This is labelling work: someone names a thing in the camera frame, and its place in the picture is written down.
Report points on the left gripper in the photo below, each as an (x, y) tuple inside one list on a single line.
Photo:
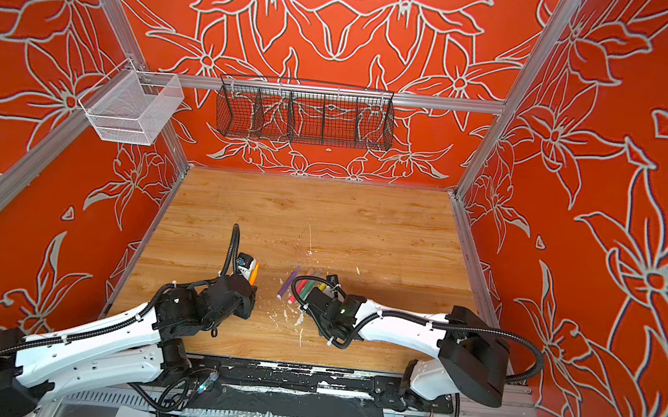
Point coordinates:
[(251, 301)]

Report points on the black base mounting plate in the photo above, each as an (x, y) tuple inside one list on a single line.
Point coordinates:
[(275, 389)]

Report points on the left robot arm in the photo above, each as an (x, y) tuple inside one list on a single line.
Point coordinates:
[(139, 347)]

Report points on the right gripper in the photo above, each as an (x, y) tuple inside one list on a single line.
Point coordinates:
[(320, 327)]

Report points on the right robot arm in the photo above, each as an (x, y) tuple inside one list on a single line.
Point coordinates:
[(466, 357)]

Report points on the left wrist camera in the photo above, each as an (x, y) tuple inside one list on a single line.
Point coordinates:
[(243, 265)]

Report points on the black wire basket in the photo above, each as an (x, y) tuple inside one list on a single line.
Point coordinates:
[(310, 113)]

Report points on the orange marker pen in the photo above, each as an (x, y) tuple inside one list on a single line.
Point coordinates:
[(254, 272)]

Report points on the white wire basket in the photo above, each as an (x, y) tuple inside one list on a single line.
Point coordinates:
[(132, 106)]

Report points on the purple marker pen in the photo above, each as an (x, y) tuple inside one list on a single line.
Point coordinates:
[(284, 289)]

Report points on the pink marker pen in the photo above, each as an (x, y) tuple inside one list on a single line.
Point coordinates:
[(301, 286)]

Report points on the green marker pen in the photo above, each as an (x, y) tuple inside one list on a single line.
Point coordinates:
[(314, 283)]

